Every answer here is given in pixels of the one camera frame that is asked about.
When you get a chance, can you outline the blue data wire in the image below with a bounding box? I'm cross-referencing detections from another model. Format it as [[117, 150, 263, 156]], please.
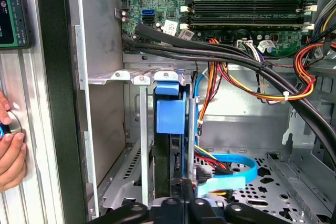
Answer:
[[193, 70, 259, 196]]

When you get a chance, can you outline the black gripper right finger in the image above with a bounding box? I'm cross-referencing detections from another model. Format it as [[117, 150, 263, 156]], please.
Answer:
[[187, 179, 292, 224]]

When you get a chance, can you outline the orange yellow wire bundle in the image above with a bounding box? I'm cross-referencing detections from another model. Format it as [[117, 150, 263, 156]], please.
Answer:
[[196, 39, 336, 141]]

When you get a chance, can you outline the hard disk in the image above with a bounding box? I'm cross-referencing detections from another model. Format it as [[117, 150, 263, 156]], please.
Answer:
[[151, 69, 196, 198]]

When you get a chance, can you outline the person's right hand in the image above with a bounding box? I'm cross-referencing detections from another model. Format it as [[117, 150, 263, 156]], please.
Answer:
[[0, 90, 27, 192]]

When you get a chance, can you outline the black RAM slot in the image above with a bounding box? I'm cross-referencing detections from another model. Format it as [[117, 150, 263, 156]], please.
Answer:
[[181, 15, 316, 31], [181, 0, 318, 15]]

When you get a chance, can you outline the black PC case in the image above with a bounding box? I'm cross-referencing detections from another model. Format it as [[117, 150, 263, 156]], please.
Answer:
[[34, 0, 336, 224]]

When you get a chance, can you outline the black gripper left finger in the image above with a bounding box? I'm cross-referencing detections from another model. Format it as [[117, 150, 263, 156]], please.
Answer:
[[86, 179, 188, 224]]

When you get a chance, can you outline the black smartphone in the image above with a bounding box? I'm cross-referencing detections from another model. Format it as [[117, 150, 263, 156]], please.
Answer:
[[0, 0, 35, 49]]

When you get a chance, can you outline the green motherboard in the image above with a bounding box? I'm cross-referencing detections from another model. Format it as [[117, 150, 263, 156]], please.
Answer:
[[120, 0, 320, 59]]

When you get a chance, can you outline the black cable bundle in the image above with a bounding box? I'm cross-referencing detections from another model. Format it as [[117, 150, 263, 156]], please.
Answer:
[[122, 22, 336, 172]]

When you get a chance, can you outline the metal disk bay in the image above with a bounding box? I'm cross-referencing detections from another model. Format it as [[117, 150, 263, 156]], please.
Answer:
[[88, 68, 200, 209]]

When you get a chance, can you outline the round black knob blue ring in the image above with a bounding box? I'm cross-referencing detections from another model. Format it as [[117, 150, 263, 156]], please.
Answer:
[[0, 110, 25, 143]]

